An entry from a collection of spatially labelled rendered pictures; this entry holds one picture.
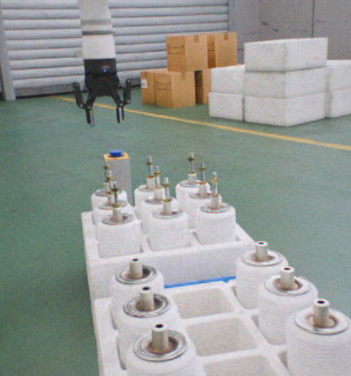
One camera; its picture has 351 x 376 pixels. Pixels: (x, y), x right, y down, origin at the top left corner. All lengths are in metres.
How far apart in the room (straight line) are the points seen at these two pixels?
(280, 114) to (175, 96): 1.39
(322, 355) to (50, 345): 0.70
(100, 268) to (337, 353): 0.60
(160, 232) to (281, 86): 2.65
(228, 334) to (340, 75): 3.31
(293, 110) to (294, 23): 4.04
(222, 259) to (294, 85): 2.67
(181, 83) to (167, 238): 3.79
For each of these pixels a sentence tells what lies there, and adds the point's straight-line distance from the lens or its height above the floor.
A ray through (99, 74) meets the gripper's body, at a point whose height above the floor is 0.58.
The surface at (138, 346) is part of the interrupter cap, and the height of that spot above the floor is 0.25.
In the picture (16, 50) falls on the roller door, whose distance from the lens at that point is 6.45.
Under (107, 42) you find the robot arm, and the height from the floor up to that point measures 0.65.
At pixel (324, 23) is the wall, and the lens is 7.50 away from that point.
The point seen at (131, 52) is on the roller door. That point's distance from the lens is 7.04.
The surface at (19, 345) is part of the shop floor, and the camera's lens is 1.37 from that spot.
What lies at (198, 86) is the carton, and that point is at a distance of 5.21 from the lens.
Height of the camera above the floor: 0.67
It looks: 16 degrees down
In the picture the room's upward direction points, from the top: 3 degrees counter-clockwise
